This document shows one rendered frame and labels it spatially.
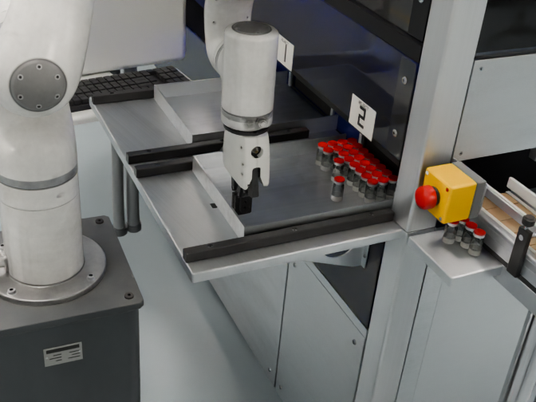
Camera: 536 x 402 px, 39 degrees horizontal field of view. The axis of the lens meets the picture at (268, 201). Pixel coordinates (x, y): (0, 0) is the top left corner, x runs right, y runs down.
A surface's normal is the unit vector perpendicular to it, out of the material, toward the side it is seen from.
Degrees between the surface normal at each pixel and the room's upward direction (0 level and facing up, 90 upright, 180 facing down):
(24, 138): 31
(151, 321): 0
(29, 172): 89
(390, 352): 90
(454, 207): 90
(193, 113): 0
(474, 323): 90
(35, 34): 59
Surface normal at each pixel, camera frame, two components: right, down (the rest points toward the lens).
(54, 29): 0.58, 0.07
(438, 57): -0.91, 0.16
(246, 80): -0.10, 0.53
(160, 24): 0.53, 0.48
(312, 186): 0.07, -0.84
